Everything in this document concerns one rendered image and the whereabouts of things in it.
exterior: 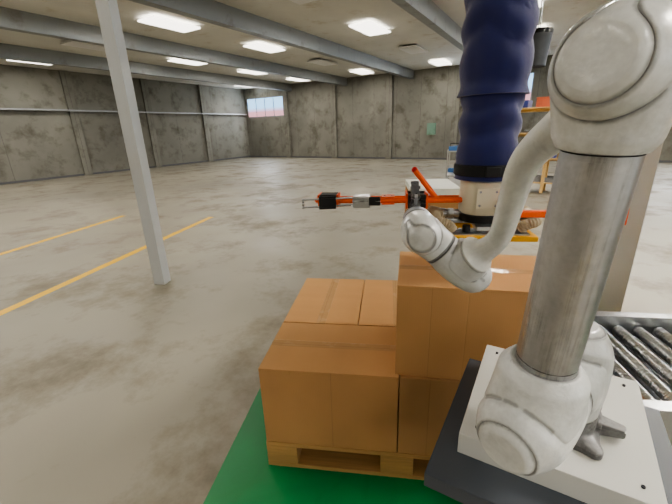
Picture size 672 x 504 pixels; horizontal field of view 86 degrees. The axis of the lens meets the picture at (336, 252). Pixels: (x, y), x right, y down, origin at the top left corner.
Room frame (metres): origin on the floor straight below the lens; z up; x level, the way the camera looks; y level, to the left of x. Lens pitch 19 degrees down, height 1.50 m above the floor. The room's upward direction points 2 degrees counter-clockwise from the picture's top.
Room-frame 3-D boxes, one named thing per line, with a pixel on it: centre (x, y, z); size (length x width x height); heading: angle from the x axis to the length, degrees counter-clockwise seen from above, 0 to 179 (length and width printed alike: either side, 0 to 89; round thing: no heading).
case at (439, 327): (1.37, -0.56, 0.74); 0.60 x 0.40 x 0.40; 78
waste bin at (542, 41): (8.20, -4.20, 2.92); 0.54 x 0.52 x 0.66; 149
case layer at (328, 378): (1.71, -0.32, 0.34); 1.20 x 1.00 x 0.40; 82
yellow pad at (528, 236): (1.29, -0.56, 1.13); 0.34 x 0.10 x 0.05; 81
